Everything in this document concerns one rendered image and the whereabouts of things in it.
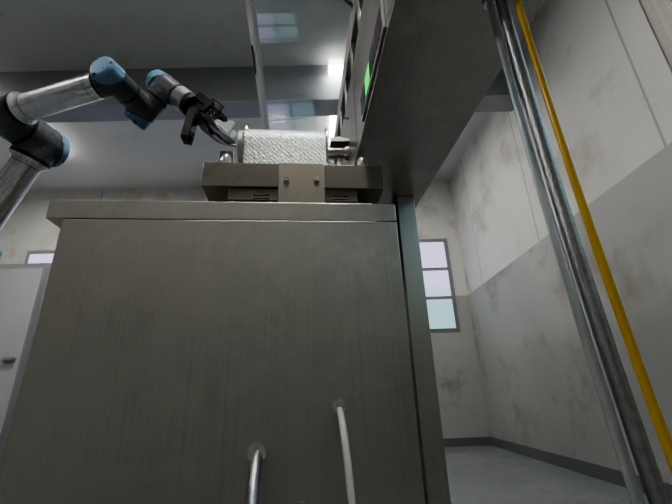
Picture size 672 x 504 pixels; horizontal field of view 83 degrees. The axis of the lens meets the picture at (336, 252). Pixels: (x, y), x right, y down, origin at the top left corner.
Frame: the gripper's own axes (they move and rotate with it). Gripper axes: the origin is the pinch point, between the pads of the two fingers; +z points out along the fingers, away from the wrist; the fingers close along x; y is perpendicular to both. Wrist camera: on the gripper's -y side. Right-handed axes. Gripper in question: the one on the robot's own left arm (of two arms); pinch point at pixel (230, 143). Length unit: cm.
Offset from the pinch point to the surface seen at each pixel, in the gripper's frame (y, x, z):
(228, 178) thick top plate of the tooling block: -18.3, -25.9, 22.4
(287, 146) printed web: 7.3, -6.2, 16.7
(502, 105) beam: 244, 144, 51
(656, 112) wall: 166, 35, 118
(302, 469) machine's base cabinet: -51, -32, 70
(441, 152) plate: 28, -17, 54
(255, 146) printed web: 1.2, -6.2, 9.8
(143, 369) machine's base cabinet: -55, -32, 40
